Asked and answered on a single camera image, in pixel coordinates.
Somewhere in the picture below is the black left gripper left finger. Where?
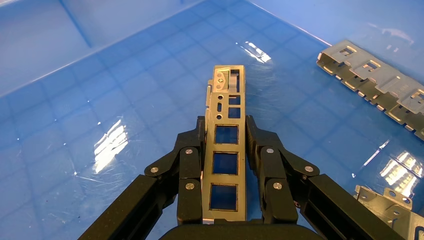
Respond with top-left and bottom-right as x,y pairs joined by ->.
77,115 -> 207,240

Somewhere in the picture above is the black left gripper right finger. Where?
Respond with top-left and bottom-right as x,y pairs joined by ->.
245,115 -> 407,240

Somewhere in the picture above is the metal part with square windows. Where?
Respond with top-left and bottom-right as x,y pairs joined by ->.
201,64 -> 248,225

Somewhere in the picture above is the silver tabbed metal part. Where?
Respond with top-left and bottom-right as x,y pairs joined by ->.
316,39 -> 424,142

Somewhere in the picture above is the large blue plastic bin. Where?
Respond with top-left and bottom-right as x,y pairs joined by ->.
0,0 -> 424,240

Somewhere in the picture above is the dark metal bracket part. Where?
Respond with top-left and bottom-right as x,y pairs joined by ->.
353,184 -> 424,240

